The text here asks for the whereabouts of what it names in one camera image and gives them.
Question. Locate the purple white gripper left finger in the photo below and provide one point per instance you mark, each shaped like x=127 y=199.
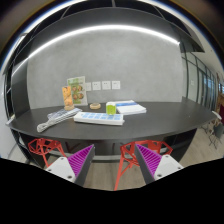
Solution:
x=75 y=167

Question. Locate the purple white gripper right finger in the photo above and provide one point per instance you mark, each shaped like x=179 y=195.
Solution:
x=153 y=165

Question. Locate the green white charger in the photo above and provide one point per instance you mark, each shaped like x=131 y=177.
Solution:
x=110 y=108

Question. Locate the white blue book stack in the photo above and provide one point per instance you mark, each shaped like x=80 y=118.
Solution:
x=129 y=107

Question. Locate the orange acrylic menu stand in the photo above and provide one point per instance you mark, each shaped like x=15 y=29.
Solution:
x=67 y=98

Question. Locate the green food poster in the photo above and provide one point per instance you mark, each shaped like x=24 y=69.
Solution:
x=78 y=90

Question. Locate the red wire stool right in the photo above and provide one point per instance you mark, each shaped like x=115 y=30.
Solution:
x=128 y=158

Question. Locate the red wire stool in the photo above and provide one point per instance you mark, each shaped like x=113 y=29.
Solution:
x=128 y=158
x=42 y=146

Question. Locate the red wire stool left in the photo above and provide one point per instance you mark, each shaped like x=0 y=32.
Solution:
x=42 y=146

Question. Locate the white wall socket left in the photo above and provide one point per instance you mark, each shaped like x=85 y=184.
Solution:
x=96 y=86

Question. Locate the white wall socket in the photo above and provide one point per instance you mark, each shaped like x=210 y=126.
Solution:
x=106 y=85
x=96 y=86
x=116 y=85

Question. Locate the white wall socket middle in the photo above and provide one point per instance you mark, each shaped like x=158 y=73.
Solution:
x=106 y=85

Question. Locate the white wall socket right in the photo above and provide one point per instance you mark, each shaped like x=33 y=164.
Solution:
x=116 y=85

